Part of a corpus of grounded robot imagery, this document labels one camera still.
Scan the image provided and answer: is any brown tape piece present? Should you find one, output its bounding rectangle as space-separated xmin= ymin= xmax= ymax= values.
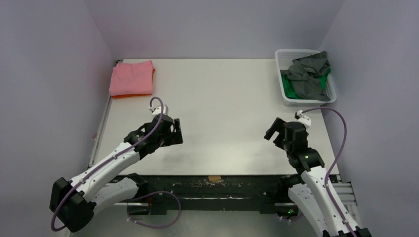
xmin=208 ymin=175 xmax=222 ymax=183

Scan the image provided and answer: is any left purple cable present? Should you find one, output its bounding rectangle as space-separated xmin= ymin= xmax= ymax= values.
xmin=50 ymin=96 xmax=182 ymax=233

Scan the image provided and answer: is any grey t shirt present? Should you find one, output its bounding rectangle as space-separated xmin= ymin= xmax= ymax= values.
xmin=280 ymin=51 xmax=331 ymax=102

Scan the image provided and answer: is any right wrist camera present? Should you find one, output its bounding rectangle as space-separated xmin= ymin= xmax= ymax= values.
xmin=294 ymin=110 xmax=312 ymax=129

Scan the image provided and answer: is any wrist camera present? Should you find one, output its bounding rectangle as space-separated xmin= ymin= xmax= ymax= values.
xmin=294 ymin=110 xmax=312 ymax=129
xmin=149 ymin=104 xmax=168 ymax=116

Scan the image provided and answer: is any folded orange t shirt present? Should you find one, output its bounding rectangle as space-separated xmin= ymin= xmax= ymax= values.
xmin=109 ymin=68 xmax=155 ymax=99

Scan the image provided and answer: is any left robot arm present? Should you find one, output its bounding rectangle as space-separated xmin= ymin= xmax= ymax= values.
xmin=49 ymin=114 xmax=183 ymax=233

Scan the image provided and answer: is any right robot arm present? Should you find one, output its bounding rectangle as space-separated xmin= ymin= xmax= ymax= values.
xmin=264 ymin=116 xmax=372 ymax=237

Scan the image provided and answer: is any green t shirt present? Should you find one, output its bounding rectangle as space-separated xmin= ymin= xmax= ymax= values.
xmin=281 ymin=69 xmax=331 ymax=101

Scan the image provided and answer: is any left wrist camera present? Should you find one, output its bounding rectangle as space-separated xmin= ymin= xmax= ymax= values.
xmin=149 ymin=104 xmax=168 ymax=116

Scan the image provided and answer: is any pink t shirt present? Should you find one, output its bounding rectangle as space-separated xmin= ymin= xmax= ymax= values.
xmin=109 ymin=60 xmax=155 ymax=98

